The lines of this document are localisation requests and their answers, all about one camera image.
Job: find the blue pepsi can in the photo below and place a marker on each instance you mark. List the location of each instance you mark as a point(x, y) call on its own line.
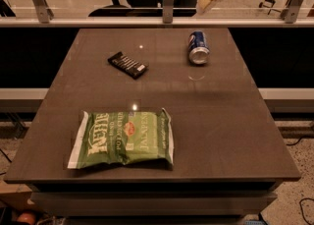
point(198, 49)

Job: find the black snack bar packet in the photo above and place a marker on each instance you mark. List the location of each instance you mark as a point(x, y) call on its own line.
point(127, 65)

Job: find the dark brown table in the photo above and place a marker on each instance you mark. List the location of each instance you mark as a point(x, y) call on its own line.
point(228, 153)

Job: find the green kettle chips bag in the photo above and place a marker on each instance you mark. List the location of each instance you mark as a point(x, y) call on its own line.
point(122, 138)

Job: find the orange ball on floor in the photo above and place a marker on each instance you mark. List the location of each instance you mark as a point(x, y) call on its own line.
point(27, 217)

